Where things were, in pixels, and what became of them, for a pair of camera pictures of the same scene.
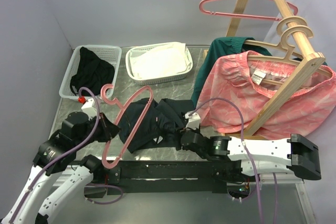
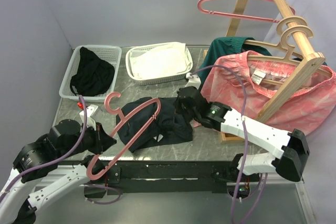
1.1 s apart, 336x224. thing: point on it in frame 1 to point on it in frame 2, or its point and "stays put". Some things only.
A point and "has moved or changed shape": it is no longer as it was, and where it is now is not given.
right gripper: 197,130 to 178,100
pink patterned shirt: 241,85 stays put
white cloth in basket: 159,60 stays put
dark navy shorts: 161,126 has moved or changed shape
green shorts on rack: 218,46 stays put
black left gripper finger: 106,129 to 103,140
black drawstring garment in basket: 93,74 stays put
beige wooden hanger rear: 281,32 stays put
